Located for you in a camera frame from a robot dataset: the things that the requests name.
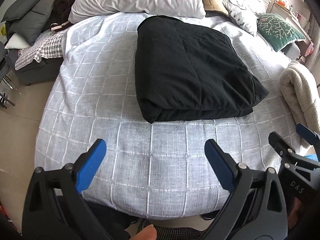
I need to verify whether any black quilted coat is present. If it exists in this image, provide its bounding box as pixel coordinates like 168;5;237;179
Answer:
135;16;268;123

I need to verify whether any person's right hand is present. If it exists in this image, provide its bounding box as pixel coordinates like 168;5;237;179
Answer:
287;197;318;230

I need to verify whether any person's left hand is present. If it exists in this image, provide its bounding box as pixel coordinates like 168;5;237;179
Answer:
130;224;157;240

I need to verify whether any cream fleece blanket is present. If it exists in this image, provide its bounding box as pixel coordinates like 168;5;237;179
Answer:
279;60;319;133

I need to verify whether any light grey checked duvet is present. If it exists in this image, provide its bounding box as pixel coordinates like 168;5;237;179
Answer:
35;12;301;220

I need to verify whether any dark grey bed base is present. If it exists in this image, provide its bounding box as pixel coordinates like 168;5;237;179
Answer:
5;49;63;86

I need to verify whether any green coral pattern cushion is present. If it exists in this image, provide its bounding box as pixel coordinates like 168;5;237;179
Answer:
257;14;305;52

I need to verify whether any grey folding chair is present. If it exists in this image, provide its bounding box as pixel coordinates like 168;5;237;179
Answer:
1;42;16;109

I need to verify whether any grey plaid sheet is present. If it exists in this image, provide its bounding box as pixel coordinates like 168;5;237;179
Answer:
14;29;68;70

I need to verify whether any bookshelf with books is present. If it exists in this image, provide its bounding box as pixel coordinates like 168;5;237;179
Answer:
266;0;319;70

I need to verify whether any white patterned pillow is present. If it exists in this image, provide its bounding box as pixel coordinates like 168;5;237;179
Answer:
222;0;266;36

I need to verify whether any grey padded quilt pile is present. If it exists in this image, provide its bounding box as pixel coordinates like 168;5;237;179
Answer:
2;0;54;46

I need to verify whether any dark brown plush garment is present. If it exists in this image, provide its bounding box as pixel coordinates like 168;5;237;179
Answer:
50;0;75;32

